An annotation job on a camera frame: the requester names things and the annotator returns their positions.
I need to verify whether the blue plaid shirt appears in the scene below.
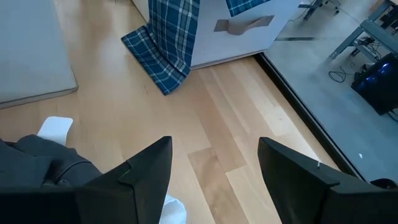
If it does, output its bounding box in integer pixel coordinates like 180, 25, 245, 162
121, 0, 271, 96

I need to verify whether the dark grey garment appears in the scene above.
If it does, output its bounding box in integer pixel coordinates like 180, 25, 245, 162
0, 134, 103, 188

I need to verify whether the grey metal table frame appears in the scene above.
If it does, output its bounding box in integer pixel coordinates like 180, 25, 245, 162
328, 0, 398, 62

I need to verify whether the beige fabric storage bin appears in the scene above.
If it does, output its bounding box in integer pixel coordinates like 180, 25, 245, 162
132, 0, 302, 70
0, 0, 78, 110

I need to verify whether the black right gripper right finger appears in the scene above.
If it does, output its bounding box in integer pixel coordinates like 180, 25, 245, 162
257, 136, 368, 224

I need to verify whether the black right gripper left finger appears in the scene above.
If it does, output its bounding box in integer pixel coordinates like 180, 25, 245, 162
74, 136, 174, 224

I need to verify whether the black computer with blue light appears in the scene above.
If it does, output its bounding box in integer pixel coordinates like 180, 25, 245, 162
351, 52, 398, 116

